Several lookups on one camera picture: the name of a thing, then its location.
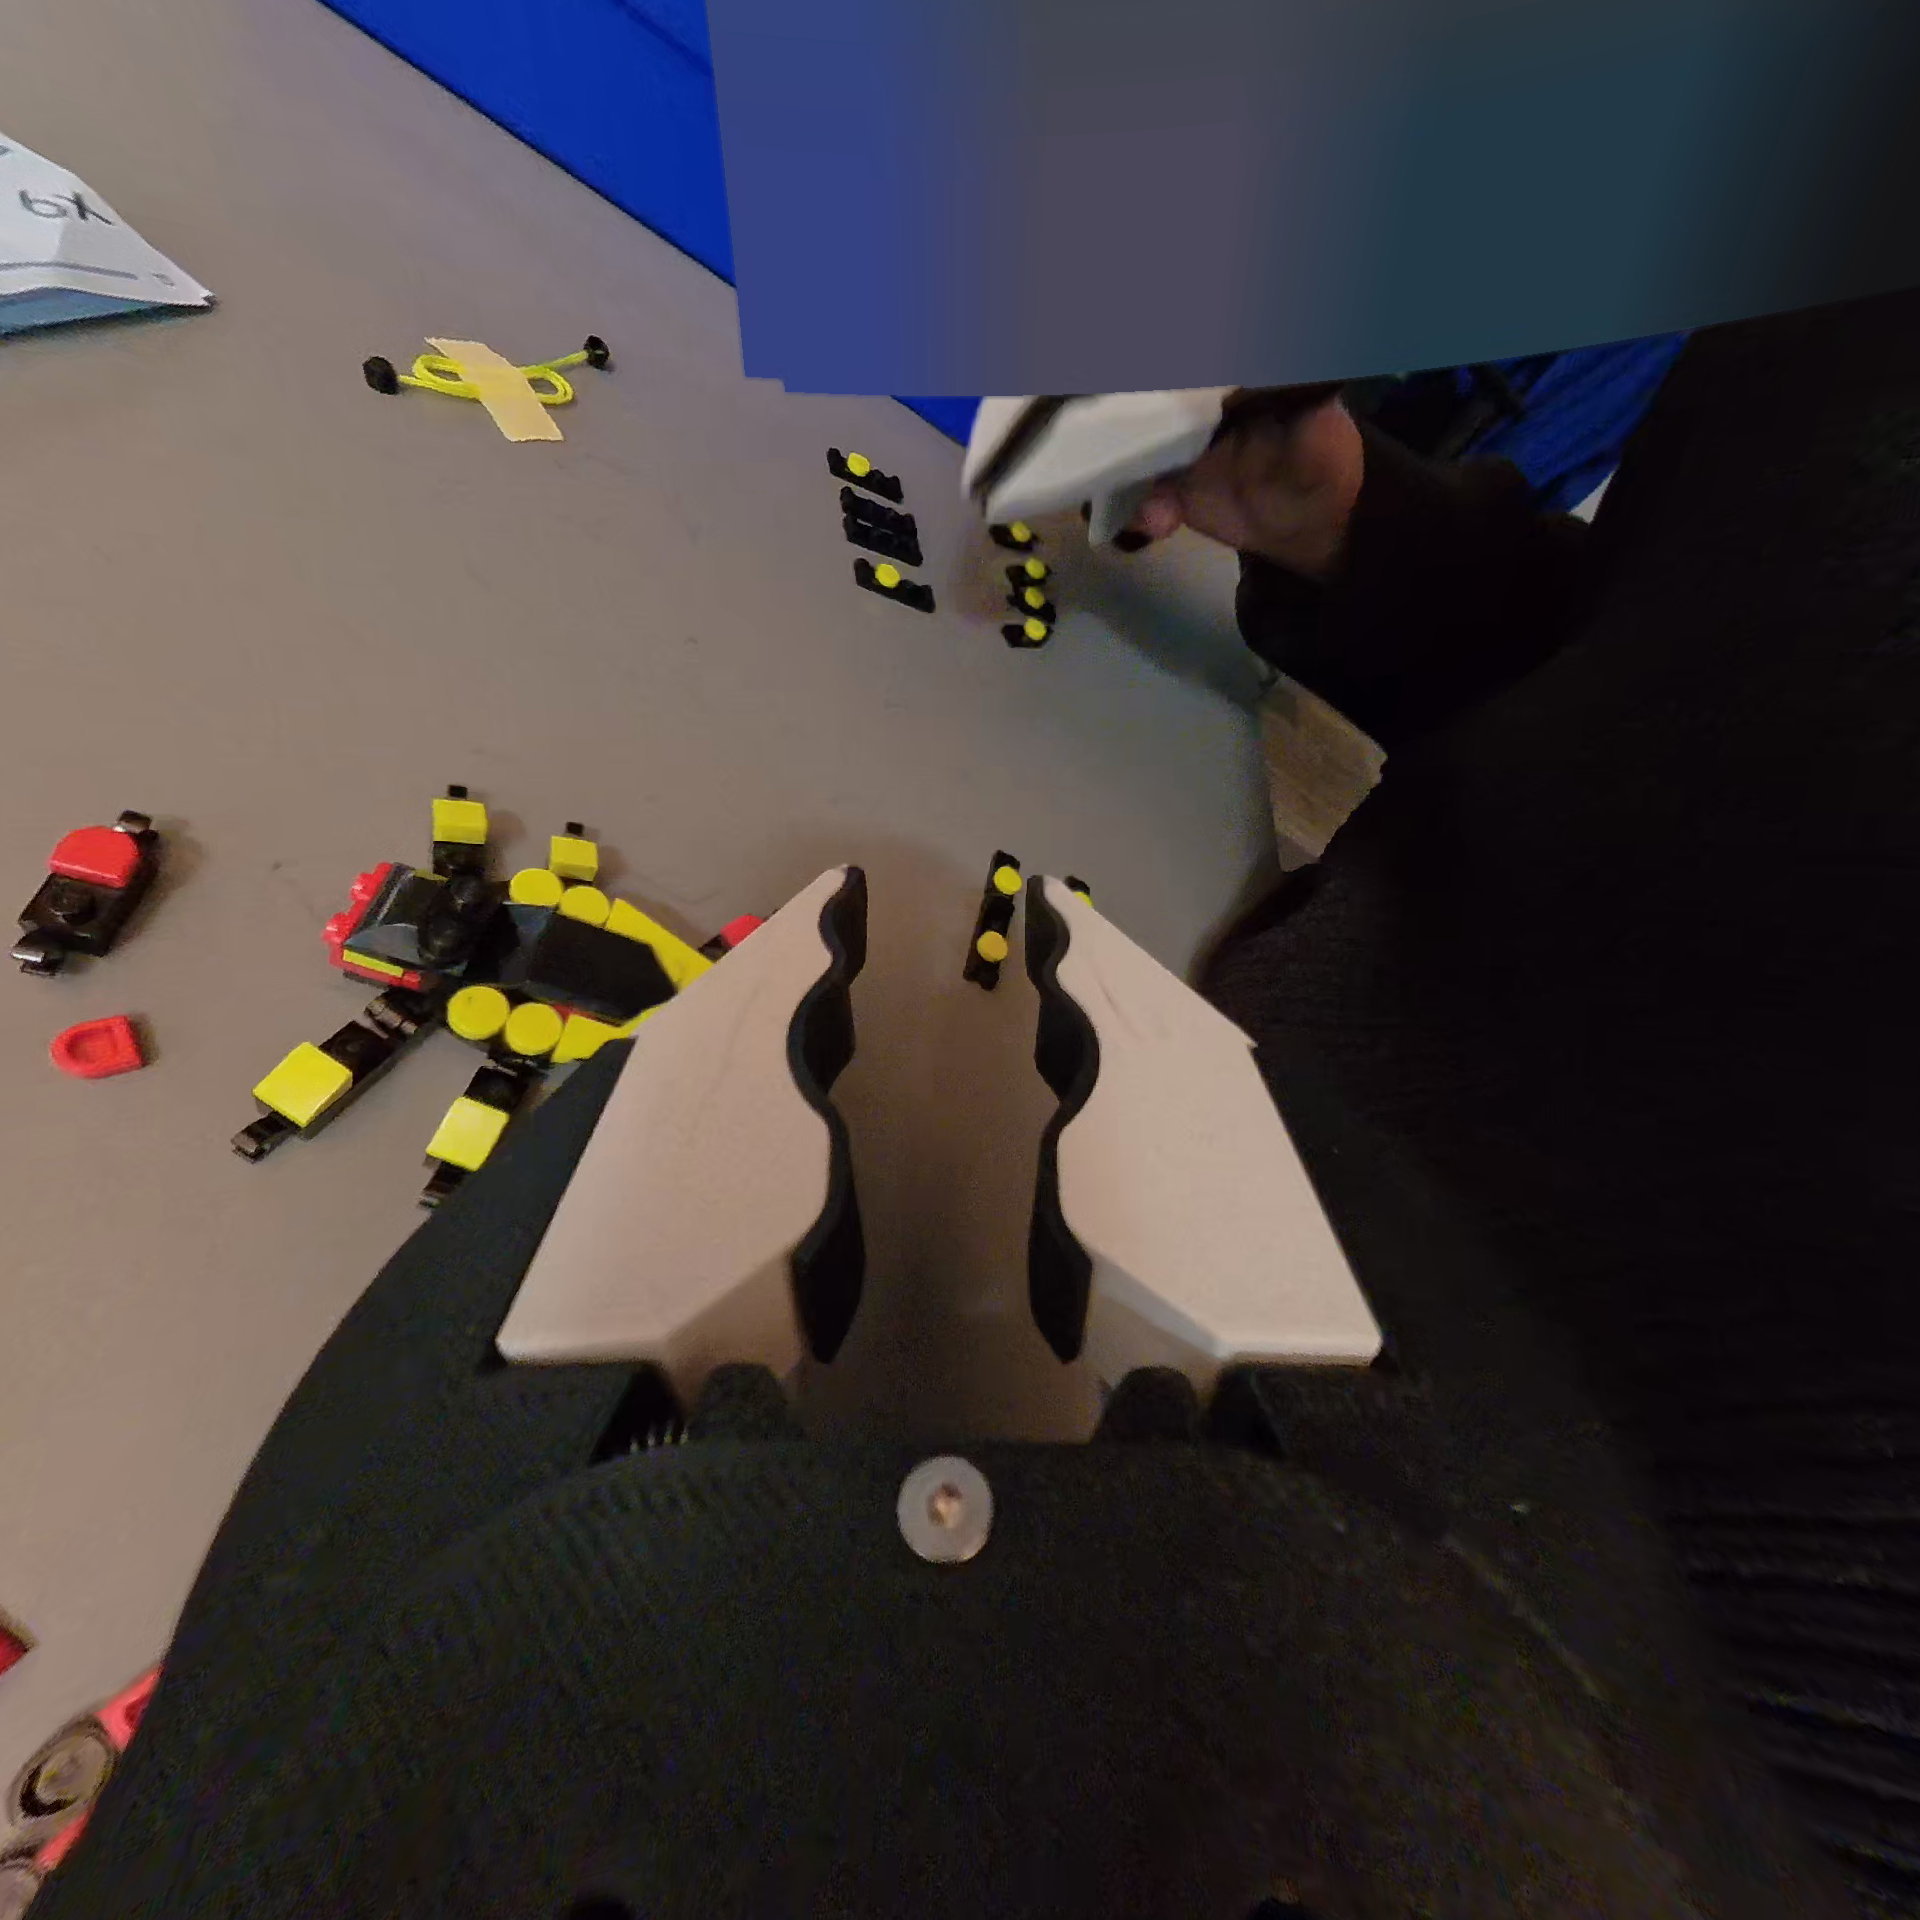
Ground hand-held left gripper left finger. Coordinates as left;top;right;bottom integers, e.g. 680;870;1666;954
492;864;868;1418

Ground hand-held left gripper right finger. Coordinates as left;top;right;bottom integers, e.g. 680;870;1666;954
1023;876;1382;1400

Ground yellow black lego model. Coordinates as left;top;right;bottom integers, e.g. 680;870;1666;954
225;780;769;1211

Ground person's right forearm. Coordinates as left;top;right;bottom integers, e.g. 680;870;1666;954
1232;427;1615;747

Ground black lego leg red tip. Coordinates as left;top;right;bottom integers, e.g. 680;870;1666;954
9;806;161;978

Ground pile of loose lego pieces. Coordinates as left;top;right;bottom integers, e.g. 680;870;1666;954
0;1609;168;1875

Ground person's right hand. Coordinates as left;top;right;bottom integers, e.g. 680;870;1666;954
1152;393;1366;586

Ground masking tape piece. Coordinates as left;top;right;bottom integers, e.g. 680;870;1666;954
426;337;563;444

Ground blue plastic bin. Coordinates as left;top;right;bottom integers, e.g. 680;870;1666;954
318;0;1689;514

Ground white instruction booklet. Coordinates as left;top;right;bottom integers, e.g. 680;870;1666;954
0;131;212;337

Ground yellow lego string black ends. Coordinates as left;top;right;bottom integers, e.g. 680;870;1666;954
360;336;615;410

